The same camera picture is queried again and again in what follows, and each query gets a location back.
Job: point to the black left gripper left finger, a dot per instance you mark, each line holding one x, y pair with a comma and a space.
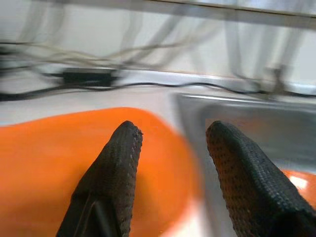
111, 177

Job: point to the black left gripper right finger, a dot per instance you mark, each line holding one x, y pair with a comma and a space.
251, 187

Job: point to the orange plastic plate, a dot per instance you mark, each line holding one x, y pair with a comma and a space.
303, 190

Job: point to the orange plastic bowl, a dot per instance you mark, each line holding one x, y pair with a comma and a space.
44, 160

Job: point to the stainless steel sink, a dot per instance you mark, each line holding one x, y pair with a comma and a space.
247, 113

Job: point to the black power adapter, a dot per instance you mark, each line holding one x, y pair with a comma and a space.
89, 77

